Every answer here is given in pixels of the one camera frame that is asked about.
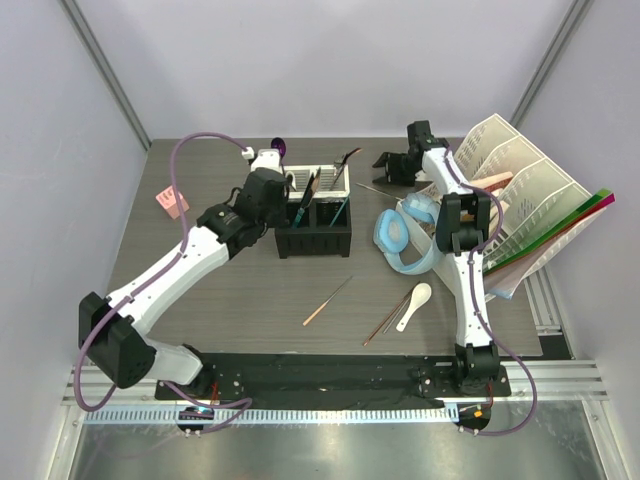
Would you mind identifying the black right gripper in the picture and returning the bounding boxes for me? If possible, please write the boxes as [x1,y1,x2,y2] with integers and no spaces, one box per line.
[374,153,419,189]

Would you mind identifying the aluminium frame rail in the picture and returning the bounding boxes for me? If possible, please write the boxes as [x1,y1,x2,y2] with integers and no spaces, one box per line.
[84,361,608,425]

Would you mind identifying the red book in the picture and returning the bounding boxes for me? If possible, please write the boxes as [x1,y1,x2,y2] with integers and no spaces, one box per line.
[471,171,514,197]

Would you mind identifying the black mounting base plate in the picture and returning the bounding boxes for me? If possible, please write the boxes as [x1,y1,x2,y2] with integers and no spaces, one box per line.
[92,350,574,401]

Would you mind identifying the purple iridescent spoon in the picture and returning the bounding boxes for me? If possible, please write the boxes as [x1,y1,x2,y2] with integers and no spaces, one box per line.
[270,137,287,156]

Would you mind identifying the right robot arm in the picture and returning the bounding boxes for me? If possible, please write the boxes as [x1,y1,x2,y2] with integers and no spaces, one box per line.
[373,120,500,395]

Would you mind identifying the white slotted utensil caddy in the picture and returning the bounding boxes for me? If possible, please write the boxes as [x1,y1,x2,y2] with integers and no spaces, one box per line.
[284,165,350,200]

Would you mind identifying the light blue headphones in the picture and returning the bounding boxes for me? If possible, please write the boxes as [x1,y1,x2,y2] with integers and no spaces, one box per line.
[373,193,444,275]

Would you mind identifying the thin silver chopstick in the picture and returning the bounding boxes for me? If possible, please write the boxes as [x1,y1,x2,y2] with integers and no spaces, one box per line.
[355,182,403,201]

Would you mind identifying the black slotted utensil caddy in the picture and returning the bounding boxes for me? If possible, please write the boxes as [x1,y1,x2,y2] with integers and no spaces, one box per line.
[274,199,352,259]

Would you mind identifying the rose gold chopstick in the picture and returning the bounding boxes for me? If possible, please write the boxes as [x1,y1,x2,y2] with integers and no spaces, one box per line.
[302,276,353,327]

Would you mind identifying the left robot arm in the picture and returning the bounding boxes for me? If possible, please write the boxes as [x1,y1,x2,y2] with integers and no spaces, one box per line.
[79,167,289,399]

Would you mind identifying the dark brown chopstick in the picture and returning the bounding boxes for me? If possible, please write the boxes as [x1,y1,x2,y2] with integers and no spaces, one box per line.
[362,283,417,347]

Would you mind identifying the black knife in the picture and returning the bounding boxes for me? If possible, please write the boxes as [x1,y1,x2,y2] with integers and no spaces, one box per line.
[299,173,316,209]

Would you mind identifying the green patterned chopstick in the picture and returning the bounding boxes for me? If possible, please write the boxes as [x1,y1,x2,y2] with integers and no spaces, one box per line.
[292,208,306,228]

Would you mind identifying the pink cube power adapter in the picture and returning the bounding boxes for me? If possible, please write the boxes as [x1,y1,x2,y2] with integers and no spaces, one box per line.
[155,186,189,220]

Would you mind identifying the green and magenta folders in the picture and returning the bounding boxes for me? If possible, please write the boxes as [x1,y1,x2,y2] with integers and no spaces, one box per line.
[484,189,615,274]

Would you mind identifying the large white ceramic spoon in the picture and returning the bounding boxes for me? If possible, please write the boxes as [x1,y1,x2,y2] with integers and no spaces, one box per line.
[396,283,432,332]

